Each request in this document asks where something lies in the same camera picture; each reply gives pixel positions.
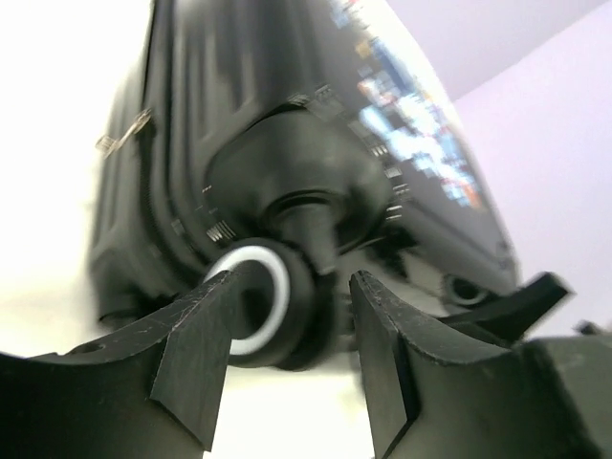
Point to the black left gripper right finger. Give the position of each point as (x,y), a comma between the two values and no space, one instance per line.
(434,392)

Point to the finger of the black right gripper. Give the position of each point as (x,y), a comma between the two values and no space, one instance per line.
(509,318)

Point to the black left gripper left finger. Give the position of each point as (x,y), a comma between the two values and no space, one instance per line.
(152,389)

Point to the black space-print kids suitcase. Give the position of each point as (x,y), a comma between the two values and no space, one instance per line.
(303,139)

